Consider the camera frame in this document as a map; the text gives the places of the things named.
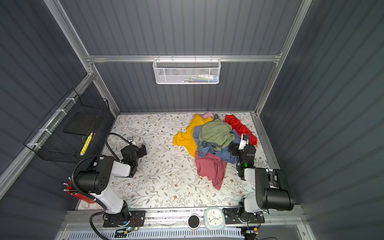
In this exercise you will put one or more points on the yellow cloth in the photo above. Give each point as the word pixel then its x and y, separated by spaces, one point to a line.
pixel 185 139

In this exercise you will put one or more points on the light blue square clock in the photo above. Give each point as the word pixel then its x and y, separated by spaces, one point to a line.
pixel 214 219

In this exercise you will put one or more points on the red cloth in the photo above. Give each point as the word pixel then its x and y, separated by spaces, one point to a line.
pixel 237 125

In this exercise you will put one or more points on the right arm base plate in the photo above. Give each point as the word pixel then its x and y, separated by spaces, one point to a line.
pixel 234 216

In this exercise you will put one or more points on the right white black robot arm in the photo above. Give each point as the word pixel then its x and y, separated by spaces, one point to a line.
pixel 272 190

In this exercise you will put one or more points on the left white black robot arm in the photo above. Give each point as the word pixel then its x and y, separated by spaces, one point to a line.
pixel 91 176

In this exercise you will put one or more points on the white wire mesh basket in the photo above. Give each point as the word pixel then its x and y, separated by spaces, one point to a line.
pixel 175 71

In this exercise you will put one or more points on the yellow marker pen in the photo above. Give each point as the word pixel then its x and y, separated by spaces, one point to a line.
pixel 86 144

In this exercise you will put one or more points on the round black white timer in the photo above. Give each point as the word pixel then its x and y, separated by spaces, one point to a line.
pixel 194 222

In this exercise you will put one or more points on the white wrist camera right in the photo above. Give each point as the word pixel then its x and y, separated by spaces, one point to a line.
pixel 245 140

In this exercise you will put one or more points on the blue checkered cloth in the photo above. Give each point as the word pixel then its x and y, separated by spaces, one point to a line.
pixel 224 153

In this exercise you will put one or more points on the white vented front panel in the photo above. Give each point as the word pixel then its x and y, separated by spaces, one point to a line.
pixel 175 234

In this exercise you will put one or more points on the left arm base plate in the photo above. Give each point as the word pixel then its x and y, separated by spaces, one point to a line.
pixel 129 219

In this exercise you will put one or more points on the light pink cloth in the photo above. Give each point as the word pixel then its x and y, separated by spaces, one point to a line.
pixel 207 115

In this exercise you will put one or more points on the dusty pink ribbed cloth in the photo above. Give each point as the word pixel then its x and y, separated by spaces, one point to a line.
pixel 212 167

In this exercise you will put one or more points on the green cloth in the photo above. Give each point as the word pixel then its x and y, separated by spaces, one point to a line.
pixel 216 134

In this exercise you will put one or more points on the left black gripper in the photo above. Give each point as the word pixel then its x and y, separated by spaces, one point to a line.
pixel 140 150

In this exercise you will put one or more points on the black wire basket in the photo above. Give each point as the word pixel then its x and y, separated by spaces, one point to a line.
pixel 62 136

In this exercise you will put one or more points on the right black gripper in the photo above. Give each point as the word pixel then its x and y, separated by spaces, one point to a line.
pixel 237 149

